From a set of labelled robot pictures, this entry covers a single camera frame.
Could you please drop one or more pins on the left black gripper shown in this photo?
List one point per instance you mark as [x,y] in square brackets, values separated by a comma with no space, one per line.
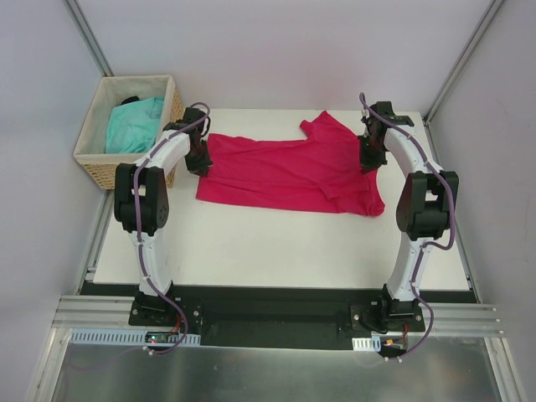
[198,162]

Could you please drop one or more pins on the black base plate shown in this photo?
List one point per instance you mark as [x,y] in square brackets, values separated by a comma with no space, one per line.
[256,317]

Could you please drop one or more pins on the teal t shirt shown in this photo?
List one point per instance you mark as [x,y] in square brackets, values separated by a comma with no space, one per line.
[133,128]

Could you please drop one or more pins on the left white cable duct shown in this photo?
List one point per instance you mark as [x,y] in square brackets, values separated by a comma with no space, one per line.
[111,337]

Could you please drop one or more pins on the white cable duct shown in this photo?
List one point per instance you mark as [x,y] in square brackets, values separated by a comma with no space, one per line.
[111,337]
[372,344]

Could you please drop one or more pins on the right white cable duct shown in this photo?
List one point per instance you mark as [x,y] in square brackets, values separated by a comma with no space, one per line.
[372,344]

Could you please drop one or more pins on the pink t shirt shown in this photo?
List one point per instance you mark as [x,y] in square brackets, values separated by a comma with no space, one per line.
[319,173]

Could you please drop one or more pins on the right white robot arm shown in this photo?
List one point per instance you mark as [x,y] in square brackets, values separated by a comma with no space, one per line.
[425,213]

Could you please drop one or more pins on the left aluminium frame post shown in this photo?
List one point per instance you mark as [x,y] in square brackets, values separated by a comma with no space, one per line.
[88,36]

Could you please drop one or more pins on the black garment in basket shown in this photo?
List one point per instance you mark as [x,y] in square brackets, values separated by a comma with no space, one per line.
[130,99]

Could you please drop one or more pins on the front aluminium rail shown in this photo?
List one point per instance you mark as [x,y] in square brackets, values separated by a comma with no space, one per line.
[451,319]

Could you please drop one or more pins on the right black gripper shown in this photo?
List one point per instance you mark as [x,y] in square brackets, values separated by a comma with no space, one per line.
[371,157]

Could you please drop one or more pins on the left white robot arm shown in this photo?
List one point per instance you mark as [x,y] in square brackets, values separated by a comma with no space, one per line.
[141,206]

